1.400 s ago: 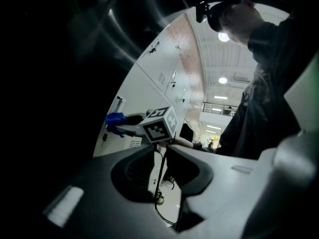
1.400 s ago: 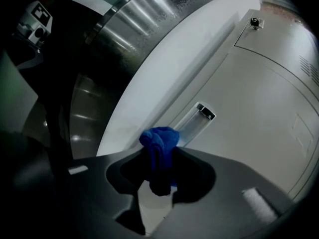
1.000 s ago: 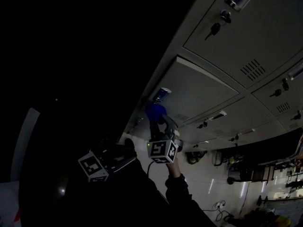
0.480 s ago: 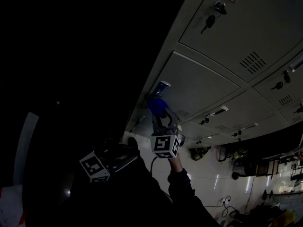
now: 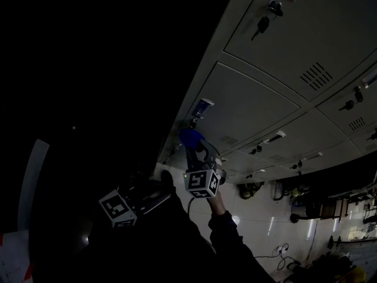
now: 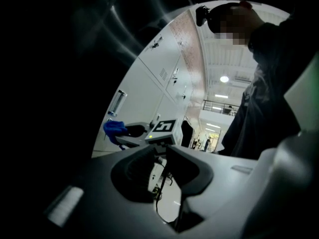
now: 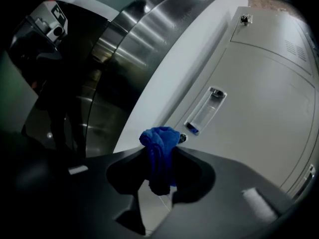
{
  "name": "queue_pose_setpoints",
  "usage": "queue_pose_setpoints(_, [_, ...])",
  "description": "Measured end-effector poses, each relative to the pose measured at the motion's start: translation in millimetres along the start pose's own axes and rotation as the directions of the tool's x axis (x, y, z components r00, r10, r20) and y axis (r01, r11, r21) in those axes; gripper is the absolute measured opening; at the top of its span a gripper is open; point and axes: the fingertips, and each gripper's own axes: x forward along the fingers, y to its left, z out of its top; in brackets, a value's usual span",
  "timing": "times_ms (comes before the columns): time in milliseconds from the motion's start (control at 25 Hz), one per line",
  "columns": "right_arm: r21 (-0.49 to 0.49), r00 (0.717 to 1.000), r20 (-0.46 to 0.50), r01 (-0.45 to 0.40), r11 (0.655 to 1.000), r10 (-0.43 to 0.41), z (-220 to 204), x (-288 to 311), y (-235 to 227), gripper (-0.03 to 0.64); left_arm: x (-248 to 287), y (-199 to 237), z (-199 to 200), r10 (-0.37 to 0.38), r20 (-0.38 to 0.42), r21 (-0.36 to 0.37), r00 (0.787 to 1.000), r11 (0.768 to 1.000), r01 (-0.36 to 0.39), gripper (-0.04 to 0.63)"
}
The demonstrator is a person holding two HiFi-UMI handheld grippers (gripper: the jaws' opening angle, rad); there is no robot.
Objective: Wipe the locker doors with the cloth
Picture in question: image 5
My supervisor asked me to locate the person's dark shoe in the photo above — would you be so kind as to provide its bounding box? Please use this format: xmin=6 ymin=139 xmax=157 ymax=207
xmin=160 ymin=169 xmax=175 ymax=188

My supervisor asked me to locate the grey metal locker cabinet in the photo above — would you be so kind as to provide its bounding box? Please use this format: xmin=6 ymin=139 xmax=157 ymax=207
xmin=157 ymin=0 xmax=377 ymax=185

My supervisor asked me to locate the brown wooden desk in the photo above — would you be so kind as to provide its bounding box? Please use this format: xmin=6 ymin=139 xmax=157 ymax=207
xmin=319 ymin=187 xmax=377 ymax=222

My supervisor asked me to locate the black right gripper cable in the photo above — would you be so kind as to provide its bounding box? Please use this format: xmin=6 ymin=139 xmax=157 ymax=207
xmin=186 ymin=196 xmax=197 ymax=218

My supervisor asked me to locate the black work table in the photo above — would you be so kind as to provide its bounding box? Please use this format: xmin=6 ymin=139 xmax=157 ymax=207
xmin=275 ymin=150 xmax=377 ymax=197

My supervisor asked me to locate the person's body in dark clothes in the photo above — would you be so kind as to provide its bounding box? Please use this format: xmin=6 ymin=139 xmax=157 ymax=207
xmin=88 ymin=184 xmax=266 ymax=283

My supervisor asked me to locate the yellow and black vacuum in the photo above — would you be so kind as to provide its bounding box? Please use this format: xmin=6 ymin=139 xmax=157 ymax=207
xmin=237 ymin=180 xmax=266 ymax=200

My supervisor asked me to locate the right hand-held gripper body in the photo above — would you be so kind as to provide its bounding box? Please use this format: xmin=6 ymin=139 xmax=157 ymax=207
xmin=182 ymin=157 xmax=227 ymax=200

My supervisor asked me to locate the white paper notice red tape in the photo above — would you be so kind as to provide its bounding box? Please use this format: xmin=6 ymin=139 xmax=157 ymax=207
xmin=0 ymin=230 xmax=35 ymax=283

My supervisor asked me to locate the blue cleaning cloth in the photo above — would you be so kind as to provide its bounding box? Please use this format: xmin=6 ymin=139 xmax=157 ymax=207
xmin=178 ymin=128 xmax=207 ymax=152

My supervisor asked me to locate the dark canister vacuum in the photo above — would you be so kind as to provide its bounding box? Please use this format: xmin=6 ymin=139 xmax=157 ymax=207
xmin=290 ymin=193 xmax=325 ymax=223

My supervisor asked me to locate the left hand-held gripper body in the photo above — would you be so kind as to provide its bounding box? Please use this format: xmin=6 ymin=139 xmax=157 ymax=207
xmin=98 ymin=183 xmax=148 ymax=229

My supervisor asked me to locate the grey metal locker door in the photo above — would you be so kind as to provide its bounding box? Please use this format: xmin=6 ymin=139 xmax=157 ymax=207
xmin=176 ymin=61 xmax=302 ymax=157

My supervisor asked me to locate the black framed glass entrance door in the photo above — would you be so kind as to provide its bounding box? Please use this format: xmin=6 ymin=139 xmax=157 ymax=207
xmin=0 ymin=0 xmax=166 ymax=283

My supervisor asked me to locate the person's right forearm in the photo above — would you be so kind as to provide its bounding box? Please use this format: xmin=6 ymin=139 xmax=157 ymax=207
xmin=206 ymin=187 xmax=277 ymax=283

